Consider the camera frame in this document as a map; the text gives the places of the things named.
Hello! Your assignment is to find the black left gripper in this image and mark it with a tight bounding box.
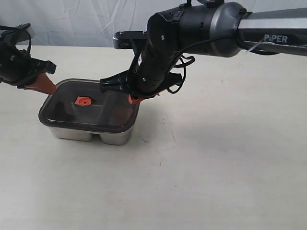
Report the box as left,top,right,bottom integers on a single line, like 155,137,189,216
0,40,57,95

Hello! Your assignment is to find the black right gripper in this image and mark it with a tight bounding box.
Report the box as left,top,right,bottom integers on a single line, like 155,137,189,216
100,12,182,104

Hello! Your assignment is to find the dark transparent lunch box lid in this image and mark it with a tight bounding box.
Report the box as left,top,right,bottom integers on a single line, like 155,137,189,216
38,79,140,133

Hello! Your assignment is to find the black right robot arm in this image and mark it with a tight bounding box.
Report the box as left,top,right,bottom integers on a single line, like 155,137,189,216
100,0,307,104

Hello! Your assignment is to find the stainless steel lunch box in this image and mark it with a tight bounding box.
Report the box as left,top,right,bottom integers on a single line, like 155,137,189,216
49,126,134,146

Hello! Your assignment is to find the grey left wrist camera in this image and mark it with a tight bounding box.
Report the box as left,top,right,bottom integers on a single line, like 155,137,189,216
0,23,35,45

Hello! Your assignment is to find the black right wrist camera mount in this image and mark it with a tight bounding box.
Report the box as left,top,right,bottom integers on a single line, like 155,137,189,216
113,31,148,56

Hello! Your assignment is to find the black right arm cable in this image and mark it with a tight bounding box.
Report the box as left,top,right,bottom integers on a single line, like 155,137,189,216
166,38,240,94

